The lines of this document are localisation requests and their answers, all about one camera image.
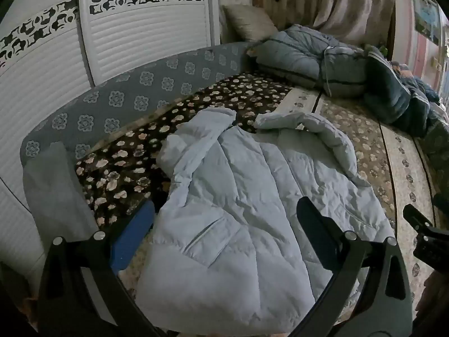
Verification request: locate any beige pillow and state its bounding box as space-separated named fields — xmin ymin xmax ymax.
xmin=223 ymin=4 xmax=279 ymax=43

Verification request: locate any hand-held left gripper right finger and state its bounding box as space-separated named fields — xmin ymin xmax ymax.
xmin=291 ymin=197 xmax=413 ymax=337

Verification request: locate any floral bed blanket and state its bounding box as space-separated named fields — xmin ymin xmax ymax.
xmin=72 ymin=72 xmax=439 ymax=337

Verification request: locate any dark teal blanket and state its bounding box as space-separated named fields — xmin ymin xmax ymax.
xmin=363 ymin=45 xmax=447 ymax=138

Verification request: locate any beige patterned curtain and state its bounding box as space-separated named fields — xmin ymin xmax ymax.
xmin=253 ymin=0 xmax=398 ymax=47

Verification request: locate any grey cloth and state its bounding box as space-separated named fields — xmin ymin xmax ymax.
xmin=23 ymin=142 xmax=106 ymax=241

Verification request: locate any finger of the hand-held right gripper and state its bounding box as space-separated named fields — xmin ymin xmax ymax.
xmin=403 ymin=204 xmax=437 ymax=235

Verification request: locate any wall poster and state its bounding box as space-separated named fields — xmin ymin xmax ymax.
xmin=410 ymin=0 xmax=443 ymax=47

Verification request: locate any grey-blue folded quilt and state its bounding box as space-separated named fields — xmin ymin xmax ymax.
xmin=251 ymin=24 xmax=373 ymax=98

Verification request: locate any light blue puffer jacket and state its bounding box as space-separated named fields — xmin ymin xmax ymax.
xmin=135 ymin=107 xmax=395 ymax=337

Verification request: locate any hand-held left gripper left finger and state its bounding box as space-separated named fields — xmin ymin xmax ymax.
xmin=37 ymin=202 xmax=165 ymax=337

